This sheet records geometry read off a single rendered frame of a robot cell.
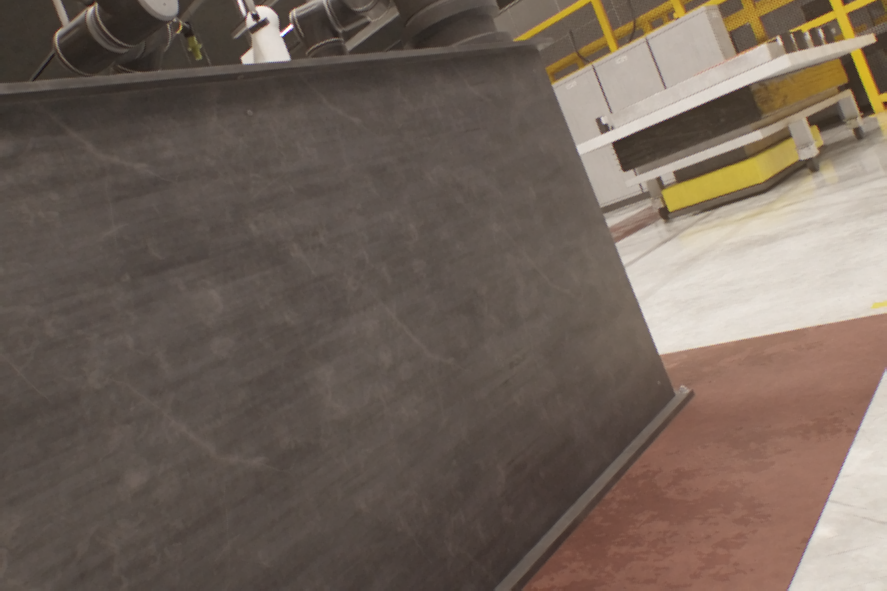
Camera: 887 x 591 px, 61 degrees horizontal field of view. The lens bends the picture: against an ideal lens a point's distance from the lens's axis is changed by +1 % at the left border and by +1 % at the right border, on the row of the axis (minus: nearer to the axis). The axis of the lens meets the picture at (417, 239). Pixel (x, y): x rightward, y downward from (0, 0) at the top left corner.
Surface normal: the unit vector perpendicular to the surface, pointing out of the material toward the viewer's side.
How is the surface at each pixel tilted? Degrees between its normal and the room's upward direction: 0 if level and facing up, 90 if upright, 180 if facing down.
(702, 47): 90
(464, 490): 90
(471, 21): 90
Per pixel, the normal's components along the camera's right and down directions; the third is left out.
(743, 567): -0.37, -0.93
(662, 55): -0.64, 0.25
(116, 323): 0.68, -0.28
